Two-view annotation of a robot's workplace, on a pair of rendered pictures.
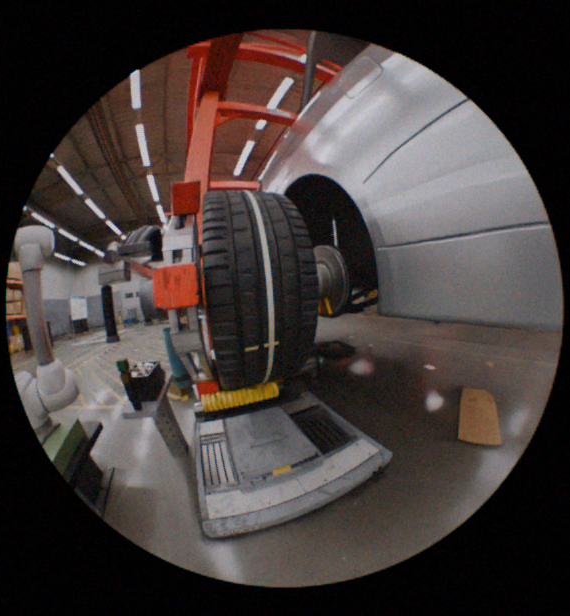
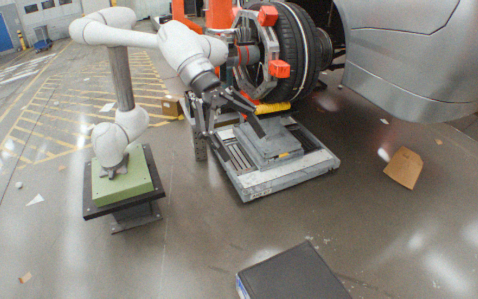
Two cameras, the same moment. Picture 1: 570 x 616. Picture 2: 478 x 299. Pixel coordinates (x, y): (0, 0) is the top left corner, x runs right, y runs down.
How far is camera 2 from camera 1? 104 cm
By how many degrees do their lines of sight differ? 32
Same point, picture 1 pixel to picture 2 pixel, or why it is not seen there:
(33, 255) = not seen: hidden behind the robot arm
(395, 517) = (338, 196)
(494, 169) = (394, 63)
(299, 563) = (292, 212)
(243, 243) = (300, 55)
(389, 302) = (345, 81)
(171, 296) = (282, 75)
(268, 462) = (278, 148)
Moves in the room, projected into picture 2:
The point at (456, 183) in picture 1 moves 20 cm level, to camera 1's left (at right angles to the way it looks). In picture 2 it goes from (380, 58) to (345, 53)
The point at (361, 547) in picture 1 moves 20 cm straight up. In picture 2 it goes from (321, 207) to (328, 186)
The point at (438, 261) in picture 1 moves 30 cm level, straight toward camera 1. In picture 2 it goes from (364, 77) to (340, 89)
